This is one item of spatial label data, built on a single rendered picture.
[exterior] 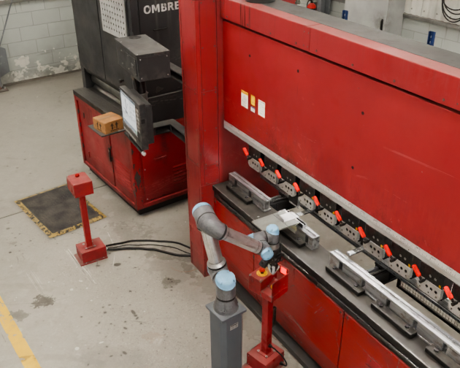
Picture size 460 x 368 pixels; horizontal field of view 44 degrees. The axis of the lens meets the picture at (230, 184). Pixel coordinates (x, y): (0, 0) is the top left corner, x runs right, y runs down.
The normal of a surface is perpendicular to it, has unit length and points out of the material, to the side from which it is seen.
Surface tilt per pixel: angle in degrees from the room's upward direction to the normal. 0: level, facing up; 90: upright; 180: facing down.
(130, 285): 0
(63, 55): 90
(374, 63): 90
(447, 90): 90
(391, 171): 90
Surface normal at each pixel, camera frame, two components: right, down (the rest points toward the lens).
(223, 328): -0.16, 0.48
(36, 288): 0.00, -0.87
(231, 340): 0.59, 0.39
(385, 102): -0.86, 0.25
